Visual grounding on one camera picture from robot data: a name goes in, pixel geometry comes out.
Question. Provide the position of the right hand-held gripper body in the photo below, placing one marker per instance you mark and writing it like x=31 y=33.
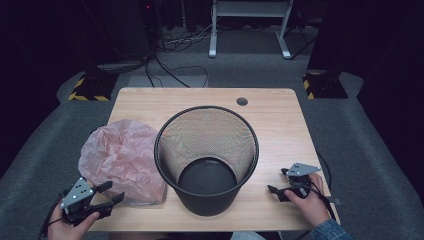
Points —
x=300 y=170

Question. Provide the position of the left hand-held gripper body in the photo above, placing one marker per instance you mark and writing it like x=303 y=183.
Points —
x=77 y=195

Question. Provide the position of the pink plastic trash bag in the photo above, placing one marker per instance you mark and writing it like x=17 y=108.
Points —
x=123 y=160

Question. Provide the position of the black mesh wastebasket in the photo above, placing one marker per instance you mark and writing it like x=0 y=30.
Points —
x=206 y=176

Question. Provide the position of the person's right hand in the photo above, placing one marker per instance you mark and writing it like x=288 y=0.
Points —
x=313 y=206

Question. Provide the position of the person's left hand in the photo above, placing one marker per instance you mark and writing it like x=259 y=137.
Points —
x=65 y=231

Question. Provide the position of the black base with yellow stripes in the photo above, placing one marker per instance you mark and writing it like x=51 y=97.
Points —
x=95 y=88
x=323 y=85

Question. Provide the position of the white metal stand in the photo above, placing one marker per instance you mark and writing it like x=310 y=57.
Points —
x=248 y=10

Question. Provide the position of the dark box with red light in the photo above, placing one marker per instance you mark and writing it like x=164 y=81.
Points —
x=150 y=20

